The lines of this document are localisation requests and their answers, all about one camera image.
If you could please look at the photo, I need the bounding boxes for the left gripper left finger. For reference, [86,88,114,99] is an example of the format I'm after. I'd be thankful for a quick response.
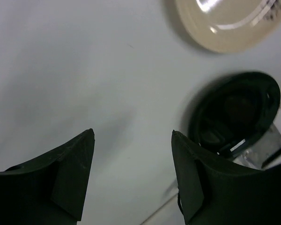
[0,129,95,225]

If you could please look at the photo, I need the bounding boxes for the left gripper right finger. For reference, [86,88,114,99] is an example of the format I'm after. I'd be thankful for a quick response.
[171,131,281,225]

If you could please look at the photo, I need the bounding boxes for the black plate left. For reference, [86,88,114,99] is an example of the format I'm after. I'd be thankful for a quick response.
[187,71,281,158]

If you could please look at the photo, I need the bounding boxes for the cream plate with black brushstroke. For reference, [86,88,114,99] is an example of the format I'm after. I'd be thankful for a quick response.
[175,0,281,53]

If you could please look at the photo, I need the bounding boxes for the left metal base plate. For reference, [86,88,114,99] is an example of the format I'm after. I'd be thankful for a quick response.
[233,124,281,170]

